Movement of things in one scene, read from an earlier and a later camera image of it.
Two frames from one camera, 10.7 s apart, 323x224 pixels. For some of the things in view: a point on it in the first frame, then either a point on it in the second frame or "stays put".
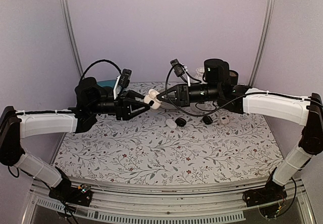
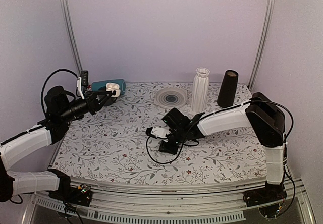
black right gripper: (179, 94) → (167, 149)
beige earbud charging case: (152, 96) → (111, 87)
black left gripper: (123, 108) → (93, 103)
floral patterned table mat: (168, 145) stays put
